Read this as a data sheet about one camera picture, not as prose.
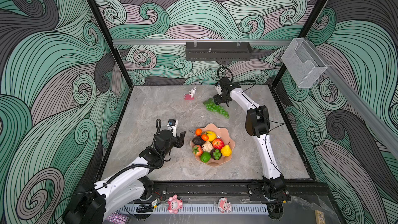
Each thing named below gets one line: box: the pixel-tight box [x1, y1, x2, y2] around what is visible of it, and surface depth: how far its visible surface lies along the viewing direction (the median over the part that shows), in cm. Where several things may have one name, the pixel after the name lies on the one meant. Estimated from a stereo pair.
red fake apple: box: [211, 137, 225, 151], surface depth 85 cm
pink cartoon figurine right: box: [217, 196, 233, 214], surface depth 69 cm
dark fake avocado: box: [192, 135, 206, 146], surface depth 83 cm
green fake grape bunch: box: [203, 98, 230, 119], surface depth 104 cm
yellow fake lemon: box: [206, 130, 218, 142], surface depth 86 cm
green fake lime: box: [200, 151, 211, 163], surface depth 80 cm
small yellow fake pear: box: [220, 141, 233, 158], surface depth 81 cm
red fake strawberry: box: [192, 144, 204, 157], surface depth 80 cm
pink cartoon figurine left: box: [167, 193, 183, 215], surface depth 69 cm
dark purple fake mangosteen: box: [209, 148, 223, 161], surface depth 81 cm
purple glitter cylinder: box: [105, 212, 130, 224], surface depth 66 cm
